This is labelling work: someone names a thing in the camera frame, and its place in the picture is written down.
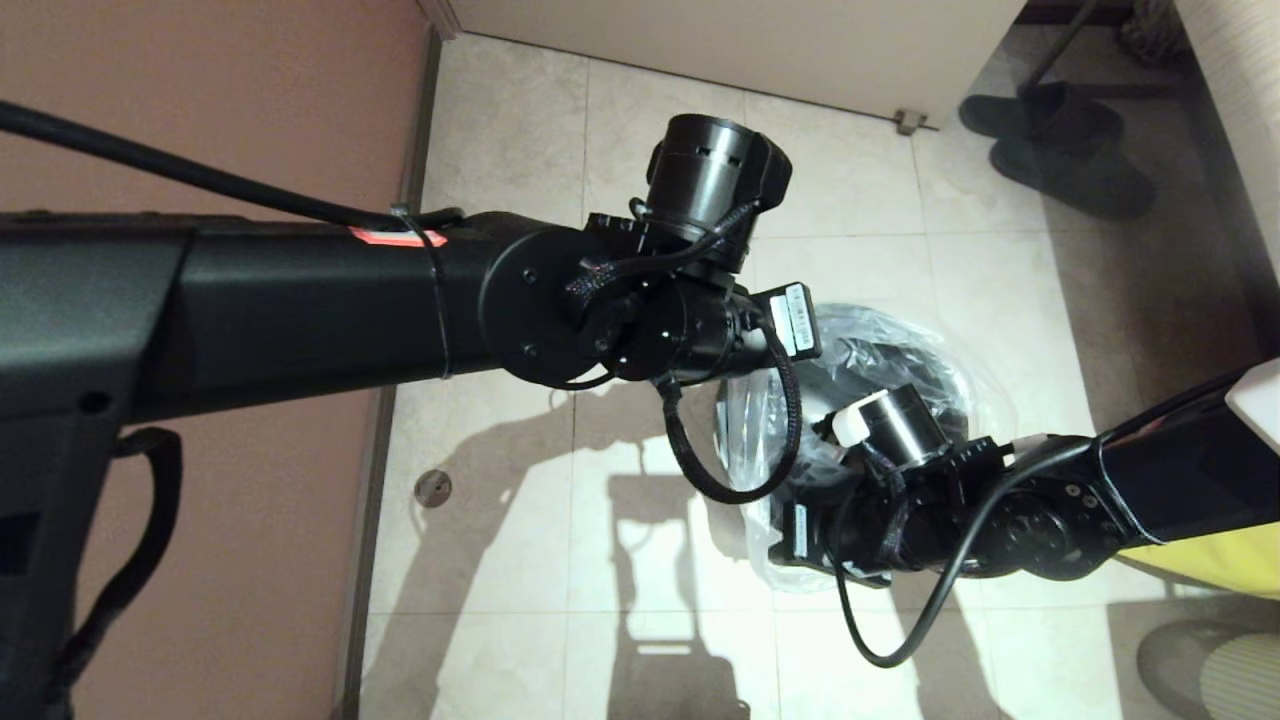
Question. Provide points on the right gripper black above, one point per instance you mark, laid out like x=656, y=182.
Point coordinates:
x=850, y=540

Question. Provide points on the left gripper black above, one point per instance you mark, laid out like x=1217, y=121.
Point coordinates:
x=730, y=335

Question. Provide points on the clear plastic trash bag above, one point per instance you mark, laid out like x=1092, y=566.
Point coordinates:
x=750, y=420

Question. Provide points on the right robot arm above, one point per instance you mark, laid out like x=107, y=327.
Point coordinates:
x=1150, y=480

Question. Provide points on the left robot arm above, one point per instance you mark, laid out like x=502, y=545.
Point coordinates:
x=250, y=300

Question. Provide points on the grey round trash bin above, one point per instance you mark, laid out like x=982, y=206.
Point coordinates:
x=900, y=365

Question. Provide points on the yellow fabric bag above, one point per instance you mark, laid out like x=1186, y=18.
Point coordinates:
x=1220, y=560

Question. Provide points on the metal door stop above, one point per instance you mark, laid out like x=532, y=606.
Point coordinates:
x=908, y=124

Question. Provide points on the white door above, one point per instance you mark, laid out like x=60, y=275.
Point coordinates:
x=750, y=40

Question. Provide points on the round metal floor plug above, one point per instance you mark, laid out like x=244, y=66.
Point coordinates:
x=433, y=489

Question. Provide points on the black slipper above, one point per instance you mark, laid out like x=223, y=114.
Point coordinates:
x=1080, y=180
x=1040, y=118

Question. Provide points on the beige ribbed round object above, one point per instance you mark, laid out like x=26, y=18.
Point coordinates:
x=1230, y=680

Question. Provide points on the dark slanted pole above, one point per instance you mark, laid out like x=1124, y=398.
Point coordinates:
x=1060, y=45

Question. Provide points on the dark mop head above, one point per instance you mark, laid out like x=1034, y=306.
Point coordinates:
x=1150, y=30

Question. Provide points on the beige ribbed panel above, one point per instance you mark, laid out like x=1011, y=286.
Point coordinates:
x=1240, y=110

